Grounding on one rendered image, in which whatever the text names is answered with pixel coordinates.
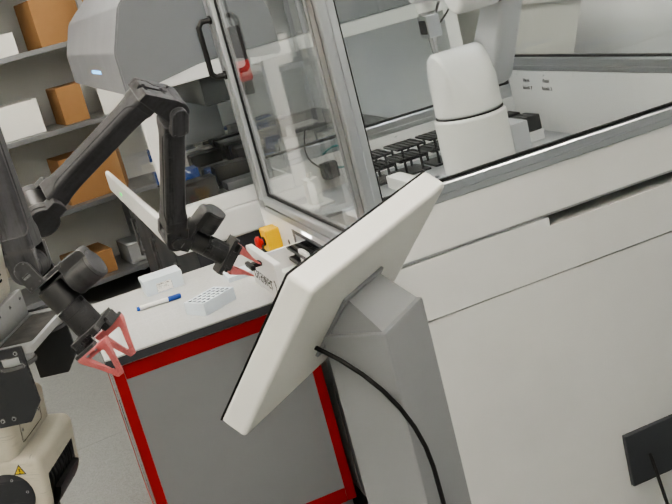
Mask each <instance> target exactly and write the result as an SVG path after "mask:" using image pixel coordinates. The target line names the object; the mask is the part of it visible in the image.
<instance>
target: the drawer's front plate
mask: <svg viewBox="0 0 672 504"><path fill-rule="evenodd" d="M246 250H247V251H248V252H249V253H250V255H251V256H252V257H253V258H254V259H256V260H260V261H261V262H262V266H259V267H256V270H257V271H259V276H258V278H257V277H256V276H257V274H258V272H256V270H255V272H254V271H253V274H254V275H255V273H256V275H255V276H254V278H255V281H256V282H257V283H258V284H259V285H261V286H262V287H263V288H264V289H266V290H267V291H268V292H269V293H271V294H272V295H273V296H274V297H275V296H276V294H277V291H278V290H279V287H280V285H281V283H282V281H283V278H284V276H283V272H282V269H281V265H280V263H279V262H278V261H276V260H275V259H273V258H272V257H270V256H269V255H268V254H266V253H265V252H263V251H262V250H260V249H259V248H257V247H256V246H254V245H253V244H249V245H246ZM260 273H261V274H260ZM261 275H263V276H262V277H264V276H265V277H266V278H265V279H266V280H267V278H268V279H269V280H268V282H269V281H272V283H270V284H272V286H271V285H270V284H269V285H268V286H267V284H268V282H267V284H265V282H266V281H265V282H264V283H263V282H262V281H264V279H262V278H261ZM259 277H260V279H259ZM261 279H262V280H261ZM274 281H275V283H274ZM275 284H276V286H275ZM269 286H270V287H271V288H273V290H272V289H270V287H269ZM276 287H277V290H276Z"/></svg>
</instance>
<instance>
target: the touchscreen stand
mask: <svg viewBox="0 0 672 504"><path fill-rule="evenodd" d="M324 342H325V346H326V350H327V351H328V352H330V353H332V354H334V355H336V356H338V357H340V358H342V359H343V360H345V361H347V362H348V363H350V364H351V365H353V366H354V367H356V368H358V369H359V370H361V371H362V372H364V373H365V374H366V375H368V376H369V377H370V378H371V379H373V380H374V381H375V382H376V383H378V384H379V385H380V386H381V387H383V388H384V389H385V390H386V391H387V392H388V393H389V394H390V395H391V396H392V397H393V398H394V399H395V400H396V401H397V402H398V403H399V404H400V405H401V406H402V407H403V409H404V410H405V411H406V413H407V414H408V415H409V417H410V418H411V419H412V420H413V422H414V423H415V424H416V426H417V428H418V429H419V431H420V433H421V435H422V436H423V438H424V440H425V442H426V443H427V445H428V448H429V450H430V453H431V455H432V458H433V460H434V463H435V465H436V469H437V472H438V476H439V479H440V483H441V487H442V490H443V494H444V498H445V501H446V504H472V503H471V499H470V495H469V491H468V486H467V482H466V478H465V474H464V470H463V466H462V461H461V457H460V453H459V449H458V445H457V441H456V436H455V432H454V428H453V424H452V420H451V416H450V412H449V407H448V403H447V399H446V395H445V391H444V387H443V382H442V378H441V374H440V370H439V366H438V362H437V357H436V353H435V349H434V345H433V341H432V337H431V332H430V328H429V324H428V320H427V316H426V312H425V307H424V303H423V299H422V297H417V298H416V299H415V300H414V301H413V302H412V303H411V304H410V305H409V306H408V307H407V308H406V309H405V310H404V311H403V312H402V313H401V314H400V315H399V316H398V317H397V318H396V319H395V320H394V321H393V322H392V323H391V324H390V325H389V326H388V327H387V328H386V329H385V330H384V331H383V332H367V333H345V334H330V335H326V336H324ZM329 361H330V365H331V368H332V372H333V376H334V379H335V383H336V387H337V390H338V394H339V398H340V401H341V405H342V409H343V412H344V416H345V420H346V423H347V427H348V431H349V434H350V438H351V442H352V446H353V449H354V453H355V457H356V460H357V464H358V468H359V471H360V475H361V479H362V482H363V486H364V490H365V493H366V497H367V501H368V504H441V501H440V497H439V494H438V490H437V486H436V483H435V479H434V476H433V472H432V468H431V466H430V463H429V461H428V458H427V456H426V453H425V450H424V448H423V446H422V444H421V442H420V441H419V439H418V437H417V435H416V434H415V432H414V430H413V428H412V427H411V426H410V424H409V423H408V422H407V420H406V419H405V418H404V416H403V415H402V414H401V412H400V411H399V410H398V409H397V408H396V407H395V406H394V405H393V404H392V403H391V402H390V401H389V400H388V399H387V398H386V397H385V396H384V395H383V394H382V393H381V392H380V391H379V390H378V389H376V388H375V387H374V386H373V385H371V384H370V383H369V382H368V381H366V380H365V379H364V378H363V377H361V376H360V375H358V374H357V373H355V372H354V371H352V370H350V369H349V368H347V367H346V366H344V365H343V364H341V363H340V362H338V361H336V360H334V359H332V358H330V357H329Z"/></svg>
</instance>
